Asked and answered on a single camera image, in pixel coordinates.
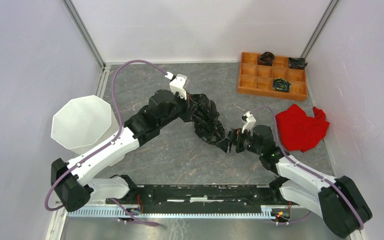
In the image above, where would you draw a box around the right aluminium corner post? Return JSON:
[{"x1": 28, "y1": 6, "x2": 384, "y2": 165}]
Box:
[{"x1": 300, "y1": 0, "x2": 340, "y2": 59}]

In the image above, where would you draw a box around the black trash bag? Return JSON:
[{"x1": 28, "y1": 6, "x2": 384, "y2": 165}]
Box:
[{"x1": 186, "y1": 93, "x2": 225, "y2": 145}]

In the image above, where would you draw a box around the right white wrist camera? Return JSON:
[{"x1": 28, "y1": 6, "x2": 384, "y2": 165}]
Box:
[{"x1": 241, "y1": 111, "x2": 256, "y2": 134}]

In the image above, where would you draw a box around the purple cable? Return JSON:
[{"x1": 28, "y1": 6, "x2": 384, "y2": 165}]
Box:
[
  {"x1": 44, "y1": 59, "x2": 168, "y2": 212},
  {"x1": 251, "y1": 105, "x2": 365, "y2": 231}
]

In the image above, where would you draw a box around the left aluminium corner post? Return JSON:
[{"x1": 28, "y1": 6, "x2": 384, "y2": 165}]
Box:
[{"x1": 62, "y1": 0, "x2": 106, "y2": 69}]

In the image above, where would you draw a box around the dark grey rolled tie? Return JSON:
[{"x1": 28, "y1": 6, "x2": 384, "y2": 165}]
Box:
[{"x1": 288, "y1": 57, "x2": 308, "y2": 70}]

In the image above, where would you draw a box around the red cloth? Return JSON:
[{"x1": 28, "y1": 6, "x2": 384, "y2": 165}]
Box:
[{"x1": 275, "y1": 104, "x2": 330, "y2": 153}]

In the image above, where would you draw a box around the white trash bin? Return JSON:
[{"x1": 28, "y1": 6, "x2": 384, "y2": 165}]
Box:
[{"x1": 50, "y1": 95, "x2": 119, "y2": 155}]

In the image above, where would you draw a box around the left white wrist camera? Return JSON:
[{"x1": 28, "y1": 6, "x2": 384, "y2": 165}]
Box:
[{"x1": 165, "y1": 71, "x2": 188, "y2": 100}]

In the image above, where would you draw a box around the aluminium corner post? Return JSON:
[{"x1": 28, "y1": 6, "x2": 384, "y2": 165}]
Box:
[
  {"x1": 62, "y1": 0, "x2": 106, "y2": 69},
  {"x1": 300, "y1": 0, "x2": 340, "y2": 59}
]

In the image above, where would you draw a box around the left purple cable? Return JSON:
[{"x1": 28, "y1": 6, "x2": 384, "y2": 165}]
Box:
[{"x1": 44, "y1": 59, "x2": 168, "y2": 212}]

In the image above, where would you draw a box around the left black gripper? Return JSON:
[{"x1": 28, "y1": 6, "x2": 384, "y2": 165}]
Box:
[{"x1": 158, "y1": 89, "x2": 199, "y2": 128}]

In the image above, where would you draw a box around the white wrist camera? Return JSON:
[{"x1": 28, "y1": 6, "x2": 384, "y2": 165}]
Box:
[
  {"x1": 241, "y1": 111, "x2": 256, "y2": 134},
  {"x1": 165, "y1": 71, "x2": 188, "y2": 100}
]

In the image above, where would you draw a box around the orange black rolled tie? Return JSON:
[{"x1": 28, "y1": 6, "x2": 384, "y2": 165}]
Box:
[{"x1": 257, "y1": 51, "x2": 275, "y2": 66}]

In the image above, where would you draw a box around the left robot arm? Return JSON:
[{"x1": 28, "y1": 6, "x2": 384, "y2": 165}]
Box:
[{"x1": 51, "y1": 89, "x2": 225, "y2": 212}]

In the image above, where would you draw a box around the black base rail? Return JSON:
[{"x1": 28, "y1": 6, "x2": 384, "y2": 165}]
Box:
[{"x1": 117, "y1": 184, "x2": 296, "y2": 214}]

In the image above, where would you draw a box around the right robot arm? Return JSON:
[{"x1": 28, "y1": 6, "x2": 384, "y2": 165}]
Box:
[{"x1": 225, "y1": 125, "x2": 373, "y2": 238}]

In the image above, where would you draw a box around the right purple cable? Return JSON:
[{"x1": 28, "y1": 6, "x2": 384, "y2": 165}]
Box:
[{"x1": 251, "y1": 105, "x2": 365, "y2": 231}]

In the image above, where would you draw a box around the blue yellow rolled tie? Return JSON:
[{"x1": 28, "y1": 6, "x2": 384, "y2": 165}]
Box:
[{"x1": 272, "y1": 77, "x2": 292, "y2": 93}]

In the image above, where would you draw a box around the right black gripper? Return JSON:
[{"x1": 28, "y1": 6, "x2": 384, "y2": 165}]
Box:
[{"x1": 215, "y1": 125, "x2": 263, "y2": 156}]

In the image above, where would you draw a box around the wooden compartment tray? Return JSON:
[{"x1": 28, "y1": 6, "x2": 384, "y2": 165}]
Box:
[{"x1": 237, "y1": 52, "x2": 308, "y2": 101}]

